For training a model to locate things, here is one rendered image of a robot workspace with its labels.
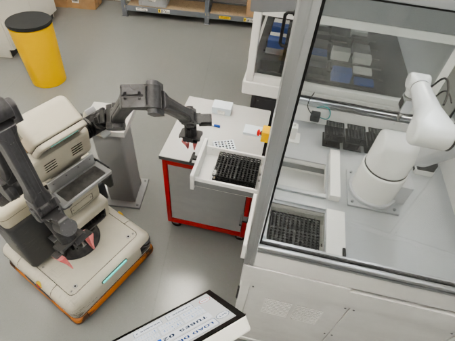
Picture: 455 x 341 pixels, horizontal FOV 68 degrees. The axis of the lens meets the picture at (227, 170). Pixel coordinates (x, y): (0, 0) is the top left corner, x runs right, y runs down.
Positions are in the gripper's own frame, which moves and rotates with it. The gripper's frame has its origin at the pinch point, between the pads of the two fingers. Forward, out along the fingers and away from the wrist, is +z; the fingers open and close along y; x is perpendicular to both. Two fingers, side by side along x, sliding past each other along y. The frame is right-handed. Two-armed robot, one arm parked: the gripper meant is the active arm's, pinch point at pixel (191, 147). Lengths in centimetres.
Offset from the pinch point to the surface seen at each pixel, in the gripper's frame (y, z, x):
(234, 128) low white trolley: 13, 25, 49
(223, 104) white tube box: 2, 20, 65
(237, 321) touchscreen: 39, -20, -83
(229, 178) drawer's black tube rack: 21.2, 10.3, -5.9
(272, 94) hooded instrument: 32, 18, 83
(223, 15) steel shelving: -64, 89, 357
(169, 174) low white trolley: -19.6, 40.6, 13.7
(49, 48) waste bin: -193, 55, 153
